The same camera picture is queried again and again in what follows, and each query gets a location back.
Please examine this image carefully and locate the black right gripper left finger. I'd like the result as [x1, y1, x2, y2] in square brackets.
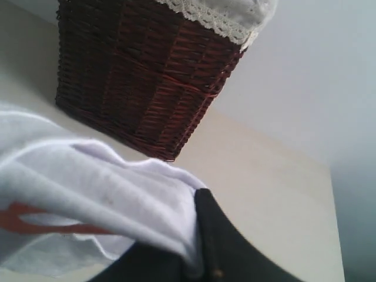
[88, 243, 191, 282]

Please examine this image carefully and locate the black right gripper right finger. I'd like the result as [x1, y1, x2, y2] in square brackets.
[194, 189, 299, 282]

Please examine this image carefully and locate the white t-shirt with red logo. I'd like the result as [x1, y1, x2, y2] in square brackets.
[1, 102, 204, 277]

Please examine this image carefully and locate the dark brown wicker basket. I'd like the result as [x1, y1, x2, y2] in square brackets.
[55, 1, 242, 162]

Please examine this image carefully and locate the grey floral lace-trimmed basket liner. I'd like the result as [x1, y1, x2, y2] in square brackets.
[155, 0, 278, 53]

